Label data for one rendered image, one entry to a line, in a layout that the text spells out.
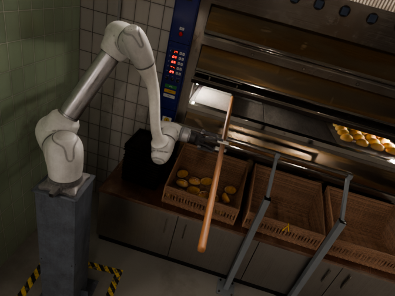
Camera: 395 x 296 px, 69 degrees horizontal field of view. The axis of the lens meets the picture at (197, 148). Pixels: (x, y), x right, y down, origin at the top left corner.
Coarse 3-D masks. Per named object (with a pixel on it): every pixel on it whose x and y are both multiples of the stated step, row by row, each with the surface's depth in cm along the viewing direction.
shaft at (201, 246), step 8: (232, 96) 248; (232, 104) 234; (224, 128) 192; (224, 136) 180; (224, 144) 172; (216, 168) 148; (216, 176) 142; (216, 184) 137; (208, 200) 126; (208, 208) 121; (208, 216) 117; (208, 224) 113; (208, 232) 110; (200, 240) 106; (200, 248) 103
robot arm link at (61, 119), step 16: (112, 32) 135; (112, 48) 136; (96, 64) 138; (112, 64) 140; (80, 80) 141; (96, 80) 140; (80, 96) 140; (64, 112) 141; (80, 112) 144; (48, 128) 138; (64, 128) 140
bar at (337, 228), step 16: (192, 128) 189; (240, 144) 188; (304, 160) 185; (272, 176) 183; (352, 176) 183; (256, 224) 188; (336, 224) 179; (240, 256) 204; (320, 256) 191; (304, 272) 203; (224, 288) 224
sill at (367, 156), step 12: (192, 108) 222; (204, 108) 221; (240, 120) 220; (252, 120) 221; (276, 132) 219; (288, 132) 217; (324, 144) 217; (336, 144) 219; (360, 156) 216; (372, 156) 215
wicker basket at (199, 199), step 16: (192, 144) 234; (176, 160) 219; (208, 160) 235; (224, 160) 234; (240, 160) 231; (176, 176) 237; (192, 176) 241; (208, 176) 239; (224, 176) 236; (240, 176) 234; (176, 192) 202; (208, 192) 229; (224, 192) 234; (240, 192) 216; (192, 208) 206; (224, 208) 199
